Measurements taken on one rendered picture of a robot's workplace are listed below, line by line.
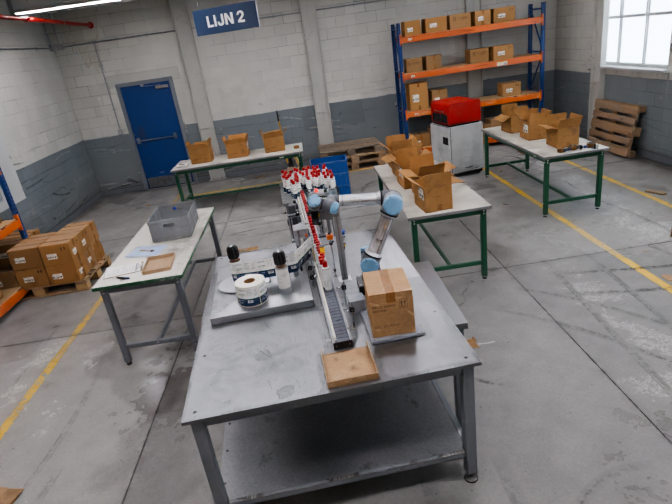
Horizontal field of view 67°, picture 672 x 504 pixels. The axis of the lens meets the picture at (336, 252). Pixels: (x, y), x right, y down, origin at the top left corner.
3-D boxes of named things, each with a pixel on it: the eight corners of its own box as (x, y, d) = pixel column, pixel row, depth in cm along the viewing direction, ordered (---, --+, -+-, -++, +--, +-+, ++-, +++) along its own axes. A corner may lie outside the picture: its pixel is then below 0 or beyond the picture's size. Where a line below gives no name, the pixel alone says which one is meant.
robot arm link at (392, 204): (375, 270, 334) (405, 193, 315) (375, 279, 320) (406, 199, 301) (358, 264, 334) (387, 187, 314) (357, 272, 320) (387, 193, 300)
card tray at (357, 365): (321, 355, 278) (320, 349, 276) (367, 346, 280) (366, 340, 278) (328, 389, 250) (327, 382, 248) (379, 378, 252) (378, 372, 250)
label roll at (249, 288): (233, 306, 334) (228, 287, 328) (247, 292, 351) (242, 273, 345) (260, 307, 327) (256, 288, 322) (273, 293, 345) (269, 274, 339)
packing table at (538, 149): (481, 176, 834) (480, 129, 804) (529, 169, 836) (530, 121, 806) (542, 219, 631) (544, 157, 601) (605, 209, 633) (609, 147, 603)
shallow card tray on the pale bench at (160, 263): (148, 260, 457) (147, 257, 456) (175, 255, 460) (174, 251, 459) (142, 275, 426) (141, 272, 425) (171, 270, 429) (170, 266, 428)
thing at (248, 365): (215, 259, 435) (215, 257, 435) (385, 228, 447) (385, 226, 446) (181, 426, 242) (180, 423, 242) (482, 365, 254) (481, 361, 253)
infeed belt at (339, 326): (308, 243, 431) (308, 239, 430) (318, 241, 432) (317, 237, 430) (336, 348, 280) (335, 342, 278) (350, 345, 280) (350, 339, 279)
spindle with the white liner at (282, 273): (278, 289, 349) (270, 249, 337) (291, 286, 350) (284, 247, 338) (279, 294, 341) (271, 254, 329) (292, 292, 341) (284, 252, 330)
